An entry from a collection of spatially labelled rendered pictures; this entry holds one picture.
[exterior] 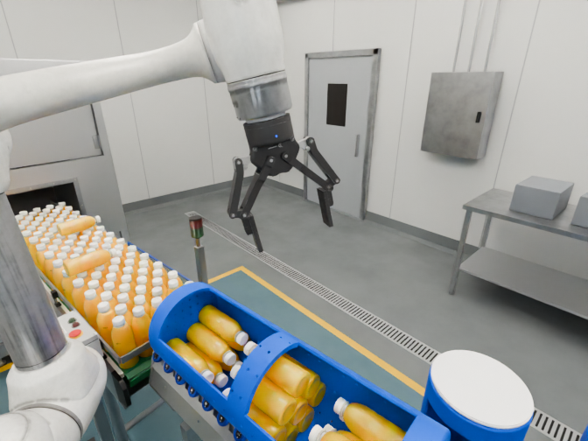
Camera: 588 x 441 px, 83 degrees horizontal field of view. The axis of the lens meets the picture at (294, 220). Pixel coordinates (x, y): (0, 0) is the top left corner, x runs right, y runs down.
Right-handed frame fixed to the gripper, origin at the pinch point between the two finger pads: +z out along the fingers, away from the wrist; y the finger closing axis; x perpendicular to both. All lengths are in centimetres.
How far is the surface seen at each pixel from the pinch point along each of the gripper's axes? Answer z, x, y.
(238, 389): 42.8, -12.3, 20.6
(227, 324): 45, -42, 20
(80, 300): 42, -91, 76
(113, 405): 94, -83, 83
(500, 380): 73, -1, -53
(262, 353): 38.5, -16.2, 12.1
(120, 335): 45, -59, 56
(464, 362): 71, -11, -48
